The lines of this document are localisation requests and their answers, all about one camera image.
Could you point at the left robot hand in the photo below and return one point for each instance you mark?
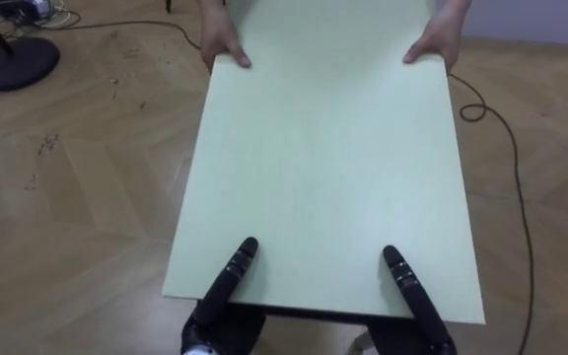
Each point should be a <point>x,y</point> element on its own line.
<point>225,288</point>

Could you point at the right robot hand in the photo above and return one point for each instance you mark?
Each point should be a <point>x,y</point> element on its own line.
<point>414,291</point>

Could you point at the black round stand base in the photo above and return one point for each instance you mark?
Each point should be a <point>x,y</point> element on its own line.
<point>16,63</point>

